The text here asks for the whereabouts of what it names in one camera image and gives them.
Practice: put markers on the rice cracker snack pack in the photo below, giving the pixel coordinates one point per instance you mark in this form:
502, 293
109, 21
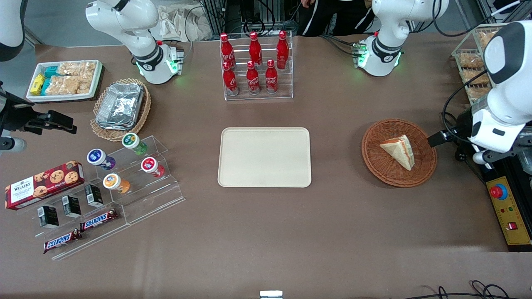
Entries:
471, 60
62, 85
478, 92
79, 70
476, 77
484, 39

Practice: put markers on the purple lid gum jar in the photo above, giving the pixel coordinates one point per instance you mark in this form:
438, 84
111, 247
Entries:
96, 157

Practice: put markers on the red tartan cookie box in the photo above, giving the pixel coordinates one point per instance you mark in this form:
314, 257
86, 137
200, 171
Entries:
41, 185

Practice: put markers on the red cola bottle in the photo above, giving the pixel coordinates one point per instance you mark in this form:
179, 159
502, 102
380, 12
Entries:
255, 50
230, 81
252, 79
271, 79
282, 50
227, 52

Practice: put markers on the white cloth bag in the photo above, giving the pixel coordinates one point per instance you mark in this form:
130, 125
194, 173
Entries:
183, 23

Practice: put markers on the red lid gum jar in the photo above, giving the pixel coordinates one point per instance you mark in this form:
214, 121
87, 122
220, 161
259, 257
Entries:
149, 165

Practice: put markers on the clear acrylic bottle rack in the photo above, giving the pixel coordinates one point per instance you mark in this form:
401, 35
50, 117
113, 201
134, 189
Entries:
259, 96

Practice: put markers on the small black box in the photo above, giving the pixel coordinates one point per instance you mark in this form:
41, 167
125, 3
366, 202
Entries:
48, 216
71, 206
94, 196

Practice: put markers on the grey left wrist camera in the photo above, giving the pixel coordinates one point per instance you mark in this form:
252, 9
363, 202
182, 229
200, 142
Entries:
479, 158

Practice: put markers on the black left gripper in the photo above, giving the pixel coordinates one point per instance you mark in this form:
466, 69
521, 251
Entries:
462, 123

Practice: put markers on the triangular wrapped sandwich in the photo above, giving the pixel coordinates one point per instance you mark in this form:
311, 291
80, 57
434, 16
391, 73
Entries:
401, 150

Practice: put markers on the clear acrylic stepped display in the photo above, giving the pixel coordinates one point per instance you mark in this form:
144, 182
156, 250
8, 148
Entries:
153, 195

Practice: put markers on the white rectangular snack tray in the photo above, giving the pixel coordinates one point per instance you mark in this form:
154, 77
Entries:
97, 81

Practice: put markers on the light wicker basket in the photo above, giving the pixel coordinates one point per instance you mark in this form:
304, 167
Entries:
141, 118

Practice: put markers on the orange lid gum jar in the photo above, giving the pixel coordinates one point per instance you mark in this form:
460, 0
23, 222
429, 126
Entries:
112, 181

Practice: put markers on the stack of foil trays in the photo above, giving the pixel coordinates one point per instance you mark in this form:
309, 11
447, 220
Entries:
120, 106

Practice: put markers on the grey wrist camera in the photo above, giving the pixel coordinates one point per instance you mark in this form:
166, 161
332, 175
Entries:
479, 158
14, 144

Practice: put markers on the small white device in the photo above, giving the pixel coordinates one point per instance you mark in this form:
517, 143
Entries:
271, 295

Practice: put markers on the yellow emergency stop control box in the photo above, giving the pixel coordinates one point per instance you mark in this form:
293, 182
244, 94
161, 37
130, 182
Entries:
509, 211

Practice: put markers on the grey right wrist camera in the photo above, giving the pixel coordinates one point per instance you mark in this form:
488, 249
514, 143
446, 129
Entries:
14, 144

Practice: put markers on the teal snack packet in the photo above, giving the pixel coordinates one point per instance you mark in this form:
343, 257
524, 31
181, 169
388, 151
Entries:
46, 86
52, 71

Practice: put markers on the green lid gum jar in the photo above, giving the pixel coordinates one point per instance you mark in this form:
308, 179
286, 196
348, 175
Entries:
132, 141

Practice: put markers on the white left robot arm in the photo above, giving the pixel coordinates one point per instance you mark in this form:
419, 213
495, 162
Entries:
395, 16

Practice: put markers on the person in black clothes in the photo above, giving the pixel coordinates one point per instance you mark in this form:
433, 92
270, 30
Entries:
332, 16

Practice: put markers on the brown wicker basket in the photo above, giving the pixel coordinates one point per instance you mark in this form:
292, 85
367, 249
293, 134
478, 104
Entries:
378, 162

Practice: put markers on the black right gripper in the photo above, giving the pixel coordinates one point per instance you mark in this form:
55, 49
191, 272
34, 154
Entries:
14, 116

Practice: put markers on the yellow snack packet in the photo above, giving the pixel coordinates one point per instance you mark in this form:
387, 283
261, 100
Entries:
37, 84

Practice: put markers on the beige plastic tray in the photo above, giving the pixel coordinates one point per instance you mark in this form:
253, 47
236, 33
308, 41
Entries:
264, 158

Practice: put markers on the black metal frame stand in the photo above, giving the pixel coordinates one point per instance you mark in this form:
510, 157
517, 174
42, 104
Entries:
249, 14

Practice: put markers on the Snickers chocolate bar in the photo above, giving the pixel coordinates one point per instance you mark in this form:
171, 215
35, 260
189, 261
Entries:
62, 241
99, 220

